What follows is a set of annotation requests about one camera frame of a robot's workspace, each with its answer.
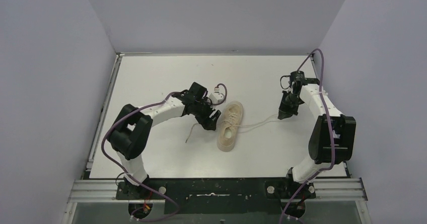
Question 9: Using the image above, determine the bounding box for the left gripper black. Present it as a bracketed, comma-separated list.
[192, 98, 221, 130]

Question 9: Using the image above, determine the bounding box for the cream shoelace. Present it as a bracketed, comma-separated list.
[185, 114, 280, 143]

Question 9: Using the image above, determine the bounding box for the beige lace sneaker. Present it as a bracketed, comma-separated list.
[217, 101, 243, 152]

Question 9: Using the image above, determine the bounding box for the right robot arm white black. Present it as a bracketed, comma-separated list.
[277, 70, 357, 197]

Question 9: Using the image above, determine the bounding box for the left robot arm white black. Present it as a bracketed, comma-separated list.
[103, 82, 227, 198]

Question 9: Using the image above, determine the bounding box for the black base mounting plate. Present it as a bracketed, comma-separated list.
[115, 177, 316, 217]

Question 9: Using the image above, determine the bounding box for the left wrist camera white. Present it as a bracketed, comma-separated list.
[208, 92, 225, 106]

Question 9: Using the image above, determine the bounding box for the aluminium frame rail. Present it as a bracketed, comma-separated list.
[61, 53, 373, 224]

